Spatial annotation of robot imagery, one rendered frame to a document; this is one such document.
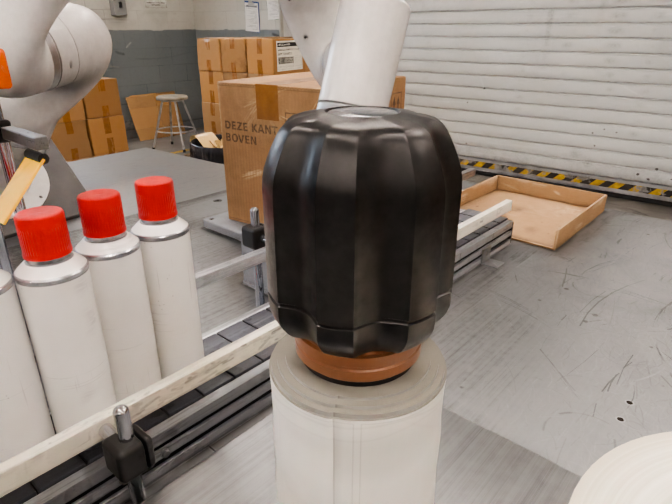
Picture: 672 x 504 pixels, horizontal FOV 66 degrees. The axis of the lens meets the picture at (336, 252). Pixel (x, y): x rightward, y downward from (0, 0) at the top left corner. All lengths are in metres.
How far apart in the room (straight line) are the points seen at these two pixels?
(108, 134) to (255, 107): 3.14
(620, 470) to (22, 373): 0.40
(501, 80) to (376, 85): 4.14
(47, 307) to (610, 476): 0.37
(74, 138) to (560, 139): 3.62
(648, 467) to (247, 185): 0.86
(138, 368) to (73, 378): 0.06
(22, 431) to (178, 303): 0.16
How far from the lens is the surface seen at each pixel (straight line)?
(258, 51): 4.16
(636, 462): 0.29
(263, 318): 0.65
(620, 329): 0.82
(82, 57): 0.98
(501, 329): 0.75
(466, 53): 4.86
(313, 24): 0.72
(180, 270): 0.50
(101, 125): 4.05
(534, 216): 1.21
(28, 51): 0.90
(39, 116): 1.06
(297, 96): 0.91
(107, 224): 0.46
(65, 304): 0.44
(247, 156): 1.01
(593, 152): 4.59
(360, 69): 0.62
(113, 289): 0.47
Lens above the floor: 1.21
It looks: 23 degrees down
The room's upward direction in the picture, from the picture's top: straight up
